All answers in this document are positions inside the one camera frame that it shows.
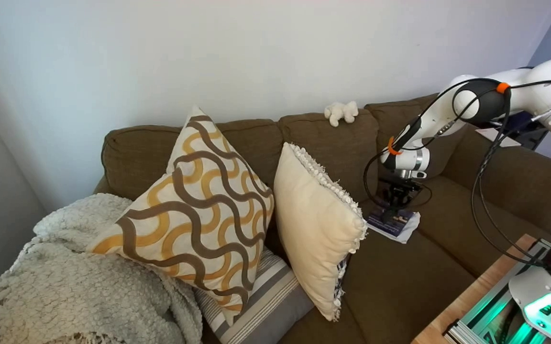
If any white plush toy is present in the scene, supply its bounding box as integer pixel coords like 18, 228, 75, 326
324, 102, 358, 127

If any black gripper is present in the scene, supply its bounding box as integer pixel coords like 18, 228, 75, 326
381, 175, 419, 213

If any cream fringed pillow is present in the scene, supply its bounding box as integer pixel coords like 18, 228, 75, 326
274, 142, 368, 322

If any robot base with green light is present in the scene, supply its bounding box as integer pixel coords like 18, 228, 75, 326
446, 242, 551, 344

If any purple Legoland guidebook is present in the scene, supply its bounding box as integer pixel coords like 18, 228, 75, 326
364, 205, 421, 245

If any wavy brown yellow pillow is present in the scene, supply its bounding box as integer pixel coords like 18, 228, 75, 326
88, 112, 276, 318

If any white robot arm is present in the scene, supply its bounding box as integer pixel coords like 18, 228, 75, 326
379, 60, 551, 180

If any wooden side table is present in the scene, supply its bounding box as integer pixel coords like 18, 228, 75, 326
412, 236, 549, 344

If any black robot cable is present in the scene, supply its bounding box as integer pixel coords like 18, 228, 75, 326
362, 77, 551, 270

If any grey fuzzy blanket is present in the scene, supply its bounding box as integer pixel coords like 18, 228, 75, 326
0, 194, 203, 344

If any striped grey cushion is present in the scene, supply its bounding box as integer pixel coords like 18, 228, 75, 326
197, 251, 314, 344

